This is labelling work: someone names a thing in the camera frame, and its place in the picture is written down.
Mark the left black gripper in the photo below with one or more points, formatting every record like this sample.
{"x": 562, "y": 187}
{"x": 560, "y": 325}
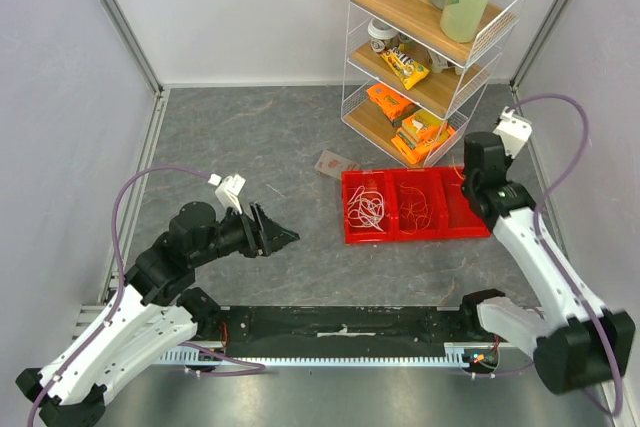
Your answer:
{"x": 263, "y": 236}

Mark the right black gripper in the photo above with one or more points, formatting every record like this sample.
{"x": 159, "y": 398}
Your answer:
{"x": 470, "y": 186}

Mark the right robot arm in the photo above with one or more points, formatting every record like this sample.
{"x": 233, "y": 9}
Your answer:
{"x": 576, "y": 341}

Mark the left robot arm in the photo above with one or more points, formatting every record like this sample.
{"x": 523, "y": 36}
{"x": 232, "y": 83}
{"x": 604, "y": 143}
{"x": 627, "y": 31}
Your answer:
{"x": 157, "y": 309}

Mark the orange snack box stack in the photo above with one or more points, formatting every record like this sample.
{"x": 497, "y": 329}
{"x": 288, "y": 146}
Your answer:
{"x": 420, "y": 134}

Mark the red three-compartment bin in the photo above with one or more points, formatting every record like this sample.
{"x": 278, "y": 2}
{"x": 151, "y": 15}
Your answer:
{"x": 396, "y": 205}

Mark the orange snack pack upper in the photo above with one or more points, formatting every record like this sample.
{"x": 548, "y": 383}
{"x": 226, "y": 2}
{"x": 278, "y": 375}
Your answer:
{"x": 394, "y": 106}

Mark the white object on shelf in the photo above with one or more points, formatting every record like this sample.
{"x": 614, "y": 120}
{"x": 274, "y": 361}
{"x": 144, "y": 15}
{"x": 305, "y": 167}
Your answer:
{"x": 439, "y": 63}

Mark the yellow candy bag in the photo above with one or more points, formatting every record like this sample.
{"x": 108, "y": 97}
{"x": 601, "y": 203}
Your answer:
{"x": 406, "y": 69}

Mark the white lidded cup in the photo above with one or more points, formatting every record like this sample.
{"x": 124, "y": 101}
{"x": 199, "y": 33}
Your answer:
{"x": 382, "y": 36}

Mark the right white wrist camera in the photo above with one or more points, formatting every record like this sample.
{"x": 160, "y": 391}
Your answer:
{"x": 513, "y": 130}

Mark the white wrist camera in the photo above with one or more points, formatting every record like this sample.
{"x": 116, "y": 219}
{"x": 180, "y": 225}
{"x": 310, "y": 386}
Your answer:
{"x": 513, "y": 130}
{"x": 228, "y": 189}

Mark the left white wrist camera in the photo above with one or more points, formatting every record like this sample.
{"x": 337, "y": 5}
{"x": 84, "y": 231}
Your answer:
{"x": 228, "y": 189}

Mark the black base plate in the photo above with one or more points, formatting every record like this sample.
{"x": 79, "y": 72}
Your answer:
{"x": 346, "y": 332}

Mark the white wire wooden shelf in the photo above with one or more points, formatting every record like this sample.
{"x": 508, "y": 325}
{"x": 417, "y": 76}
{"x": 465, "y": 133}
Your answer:
{"x": 446, "y": 95}

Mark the grey slotted cable duct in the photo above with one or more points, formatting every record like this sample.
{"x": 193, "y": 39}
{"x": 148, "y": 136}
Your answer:
{"x": 452, "y": 357}

